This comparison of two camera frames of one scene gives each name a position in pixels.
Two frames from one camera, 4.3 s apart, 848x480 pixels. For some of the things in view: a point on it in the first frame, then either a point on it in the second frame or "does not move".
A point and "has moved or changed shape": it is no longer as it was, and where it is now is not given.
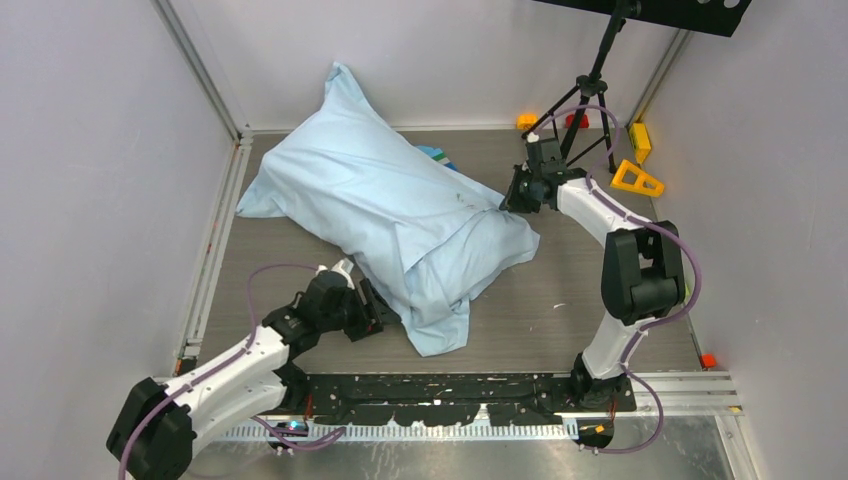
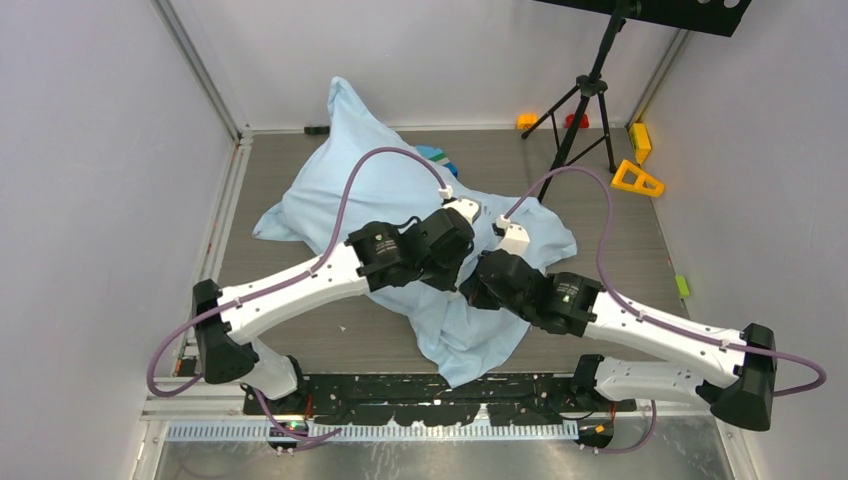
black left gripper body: (354, 317) -> (442, 274)
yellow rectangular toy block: (640, 141) does not move
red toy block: (584, 121) does not move
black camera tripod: (587, 87) does not move
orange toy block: (525, 121) does not move
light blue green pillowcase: (430, 232) has moved or changed shape
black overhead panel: (719, 17) does not move
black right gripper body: (523, 195) -> (482, 295)
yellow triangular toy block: (626, 165) does not move
